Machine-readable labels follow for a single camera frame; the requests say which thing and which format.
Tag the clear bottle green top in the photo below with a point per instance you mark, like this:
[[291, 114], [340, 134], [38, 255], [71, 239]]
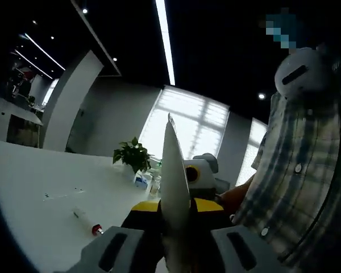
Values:
[[156, 185]]

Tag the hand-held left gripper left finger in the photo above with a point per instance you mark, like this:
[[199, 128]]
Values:
[[122, 244]]

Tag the potted green plant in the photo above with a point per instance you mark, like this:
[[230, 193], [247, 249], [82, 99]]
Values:
[[133, 155]]

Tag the skincare spray bottle red collar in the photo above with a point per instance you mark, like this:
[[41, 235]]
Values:
[[83, 219]]

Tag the white skincare tube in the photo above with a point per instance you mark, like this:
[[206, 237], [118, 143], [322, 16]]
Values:
[[173, 185]]

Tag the white window blind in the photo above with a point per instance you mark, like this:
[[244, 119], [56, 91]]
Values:
[[193, 122]]

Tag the long ceiling light strip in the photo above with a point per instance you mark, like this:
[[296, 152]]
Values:
[[164, 42]]

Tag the white chest device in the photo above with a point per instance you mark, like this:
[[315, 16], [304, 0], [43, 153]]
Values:
[[301, 74]]

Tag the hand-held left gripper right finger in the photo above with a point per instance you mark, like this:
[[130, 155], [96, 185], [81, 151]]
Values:
[[233, 247]]

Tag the blue tissue pack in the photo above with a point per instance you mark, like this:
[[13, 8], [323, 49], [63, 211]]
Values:
[[141, 182]]

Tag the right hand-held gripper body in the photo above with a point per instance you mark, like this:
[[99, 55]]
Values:
[[206, 173]]

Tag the white office desk row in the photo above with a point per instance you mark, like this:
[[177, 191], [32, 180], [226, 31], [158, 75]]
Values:
[[14, 109]]

